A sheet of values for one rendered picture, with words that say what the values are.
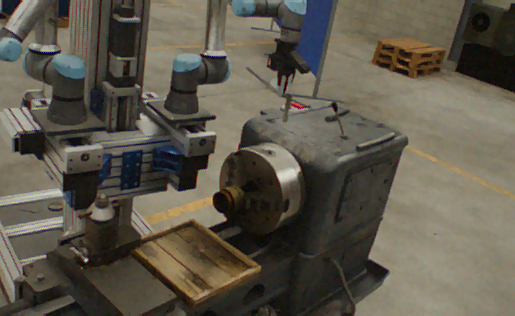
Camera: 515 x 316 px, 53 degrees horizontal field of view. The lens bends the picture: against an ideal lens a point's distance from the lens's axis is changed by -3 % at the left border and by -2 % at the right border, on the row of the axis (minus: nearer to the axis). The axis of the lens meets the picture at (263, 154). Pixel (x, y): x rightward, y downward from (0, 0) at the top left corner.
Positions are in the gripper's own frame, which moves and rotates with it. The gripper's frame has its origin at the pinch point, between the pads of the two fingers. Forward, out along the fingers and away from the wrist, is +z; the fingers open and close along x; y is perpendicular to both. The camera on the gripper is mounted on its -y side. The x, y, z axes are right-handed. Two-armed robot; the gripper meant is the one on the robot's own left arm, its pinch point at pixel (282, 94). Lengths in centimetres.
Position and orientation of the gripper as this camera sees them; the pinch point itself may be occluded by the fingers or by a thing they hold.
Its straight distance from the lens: 199.8
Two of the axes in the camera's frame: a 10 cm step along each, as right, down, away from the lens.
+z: -1.8, 9.0, 4.0
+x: -6.5, 2.0, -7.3
